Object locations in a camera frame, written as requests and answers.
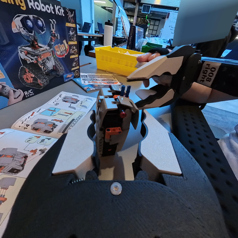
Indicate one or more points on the grey building block robot model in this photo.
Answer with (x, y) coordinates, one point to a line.
(111, 111)

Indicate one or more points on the blue robot kit box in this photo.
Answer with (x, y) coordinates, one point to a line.
(46, 27)

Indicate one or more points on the yellow plastic bin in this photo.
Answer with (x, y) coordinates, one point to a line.
(111, 57)

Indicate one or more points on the green plastic bin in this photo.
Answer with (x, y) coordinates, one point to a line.
(150, 46)

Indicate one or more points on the dark robot kit box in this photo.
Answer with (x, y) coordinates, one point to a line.
(133, 37)

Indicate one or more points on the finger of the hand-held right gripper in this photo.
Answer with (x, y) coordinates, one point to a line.
(156, 67)
(163, 100)

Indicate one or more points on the clear plastic bag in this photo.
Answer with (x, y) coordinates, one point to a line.
(130, 52)

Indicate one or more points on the small blue booklet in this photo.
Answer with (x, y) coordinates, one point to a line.
(89, 88)

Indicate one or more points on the person's right hand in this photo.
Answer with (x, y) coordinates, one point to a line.
(148, 56)

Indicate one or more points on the person's right forearm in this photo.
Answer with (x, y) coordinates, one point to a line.
(197, 94)

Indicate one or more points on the grey desk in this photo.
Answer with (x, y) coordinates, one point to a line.
(159, 119)

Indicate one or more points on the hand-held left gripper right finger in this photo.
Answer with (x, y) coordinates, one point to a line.
(159, 150)

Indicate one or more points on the open instruction booklet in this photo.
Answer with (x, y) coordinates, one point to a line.
(37, 119)

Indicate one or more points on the tilted whiteboard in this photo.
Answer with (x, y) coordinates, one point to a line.
(124, 20)

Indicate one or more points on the white water bottle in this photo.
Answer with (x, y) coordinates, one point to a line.
(108, 35)

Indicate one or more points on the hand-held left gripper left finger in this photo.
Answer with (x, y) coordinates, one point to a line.
(74, 148)

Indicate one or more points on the black laptop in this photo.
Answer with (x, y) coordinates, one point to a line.
(86, 27)
(100, 27)

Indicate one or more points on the sticker sheet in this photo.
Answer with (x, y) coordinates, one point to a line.
(96, 79)

